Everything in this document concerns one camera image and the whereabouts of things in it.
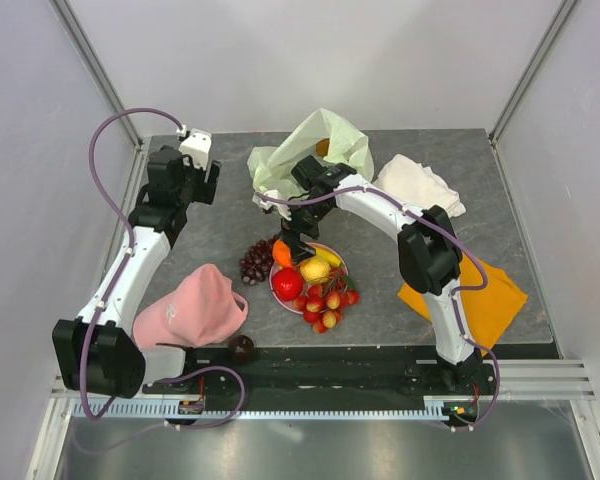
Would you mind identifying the yellow fake pear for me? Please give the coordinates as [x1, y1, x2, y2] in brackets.
[299, 256, 331, 285]

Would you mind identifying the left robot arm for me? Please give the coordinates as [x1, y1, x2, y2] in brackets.
[52, 134, 221, 398]

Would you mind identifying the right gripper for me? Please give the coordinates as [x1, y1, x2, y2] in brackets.
[278, 197, 331, 266]

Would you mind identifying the left aluminium frame post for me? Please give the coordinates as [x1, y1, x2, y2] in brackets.
[47, 0, 144, 146]

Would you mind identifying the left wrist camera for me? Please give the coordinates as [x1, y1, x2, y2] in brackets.
[176, 125, 212, 171]

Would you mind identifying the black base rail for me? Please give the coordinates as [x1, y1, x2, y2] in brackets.
[142, 343, 501, 401]

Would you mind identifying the orange fake fruit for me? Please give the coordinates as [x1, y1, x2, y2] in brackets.
[271, 239, 293, 268]

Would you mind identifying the orange folded cloth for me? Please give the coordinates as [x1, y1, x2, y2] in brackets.
[397, 255, 528, 349]

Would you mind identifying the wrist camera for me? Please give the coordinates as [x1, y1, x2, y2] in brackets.
[252, 189, 287, 217]
[176, 125, 212, 171]

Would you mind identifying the pink baseball cap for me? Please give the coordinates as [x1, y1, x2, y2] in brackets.
[133, 264, 249, 350]

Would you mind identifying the dark purple fake plum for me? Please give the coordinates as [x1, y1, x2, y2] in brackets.
[228, 335, 255, 365]

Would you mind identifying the right aluminium frame post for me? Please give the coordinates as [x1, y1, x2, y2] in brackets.
[488, 0, 580, 146]

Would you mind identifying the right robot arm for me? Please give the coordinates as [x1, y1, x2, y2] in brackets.
[281, 156, 482, 394]

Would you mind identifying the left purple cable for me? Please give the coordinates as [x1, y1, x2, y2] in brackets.
[72, 106, 246, 454]

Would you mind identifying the yellow fake banana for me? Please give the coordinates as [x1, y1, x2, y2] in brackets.
[314, 246, 342, 268]

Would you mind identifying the white cable duct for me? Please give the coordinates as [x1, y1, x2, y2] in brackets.
[74, 394, 476, 422]

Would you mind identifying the pink plate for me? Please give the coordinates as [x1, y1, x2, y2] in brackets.
[269, 242, 349, 314]

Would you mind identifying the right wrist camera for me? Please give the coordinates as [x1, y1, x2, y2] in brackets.
[252, 189, 287, 217]

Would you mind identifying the dark grape bunch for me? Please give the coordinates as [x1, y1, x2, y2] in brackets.
[239, 235, 278, 285]

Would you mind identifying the translucent green plastic bag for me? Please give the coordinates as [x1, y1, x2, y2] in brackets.
[247, 108, 375, 199]

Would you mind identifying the white folded towel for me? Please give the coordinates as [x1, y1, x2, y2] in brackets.
[374, 154, 466, 218]

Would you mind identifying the red fake apple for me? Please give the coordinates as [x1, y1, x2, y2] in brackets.
[271, 268, 304, 302]

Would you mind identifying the red strawberry bunch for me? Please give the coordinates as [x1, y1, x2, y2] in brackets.
[290, 267, 360, 334]

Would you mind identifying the brown fake kiwi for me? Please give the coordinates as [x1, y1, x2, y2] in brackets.
[315, 139, 330, 157]

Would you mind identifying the aluminium frame post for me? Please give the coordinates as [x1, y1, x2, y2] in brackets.
[488, 0, 580, 146]
[47, 0, 144, 146]

